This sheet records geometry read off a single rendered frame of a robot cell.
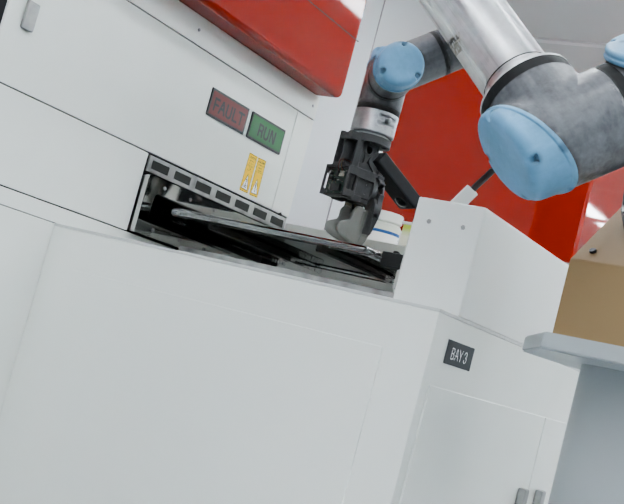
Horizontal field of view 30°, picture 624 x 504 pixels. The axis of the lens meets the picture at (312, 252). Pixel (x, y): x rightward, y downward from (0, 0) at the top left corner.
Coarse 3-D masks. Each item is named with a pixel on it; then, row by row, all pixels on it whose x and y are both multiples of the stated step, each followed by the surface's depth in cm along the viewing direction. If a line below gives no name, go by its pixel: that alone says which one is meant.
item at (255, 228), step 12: (180, 216) 185; (192, 216) 184; (204, 216) 182; (216, 216) 182; (240, 228) 179; (252, 228) 178; (264, 228) 177; (276, 228) 176; (300, 240) 173; (312, 240) 172; (324, 240) 171; (336, 240) 171; (360, 252) 168
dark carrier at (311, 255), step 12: (264, 240) 192; (276, 240) 186; (288, 240) 181; (288, 252) 202; (300, 252) 196; (312, 252) 190; (348, 252) 175; (324, 264) 207; (336, 264) 201; (372, 264) 184
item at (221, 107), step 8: (216, 96) 196; (224, 96) 198; (216, 104) 196; (224, 104) 198; (232, 104) 200; (208, 112) 195; (216, 112) 197; (224, 112) 199; (232, 112) 201; (240, 112) 203; (224, 120) 199; (232, 120) 201; (240, 120) 203; (240, 128) 204
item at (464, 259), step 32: (416, 224) 147; (448, 224) 145; (480, 224) 143; (416, 256) 147; (448, 256) 144; (480, 256) 145; (512, 256) 154; (544, 256) 165; (416, 288) 146; (448, 288) 144; (480, 288) 146; (512, 288) 156; (544, 288) 167; (480, 320) 148; (512, 320) 158; (544, 320) 169
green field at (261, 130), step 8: (256, 120) 207; (264, 120) 209; (256, 128) 208; (264, 128) 210; (272, 128) 212; (256, 136) 208; (264, 136) 210; (272, 136) 213; (280, 136) 215; (272, 144) 213; (280, 144) 215
